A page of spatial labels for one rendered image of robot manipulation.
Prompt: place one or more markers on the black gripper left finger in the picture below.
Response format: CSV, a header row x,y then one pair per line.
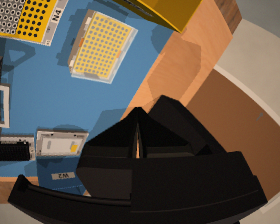
x,y
119,140

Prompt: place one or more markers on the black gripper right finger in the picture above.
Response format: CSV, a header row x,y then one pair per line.
x,y
157,141

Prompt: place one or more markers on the white rectangular plate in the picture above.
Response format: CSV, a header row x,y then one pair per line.
x,y
60,145

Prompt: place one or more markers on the blue bench mat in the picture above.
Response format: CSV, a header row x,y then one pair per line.
x,y
44,95

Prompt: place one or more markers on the dark blue open bin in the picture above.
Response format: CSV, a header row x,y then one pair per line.
x,y
60,174

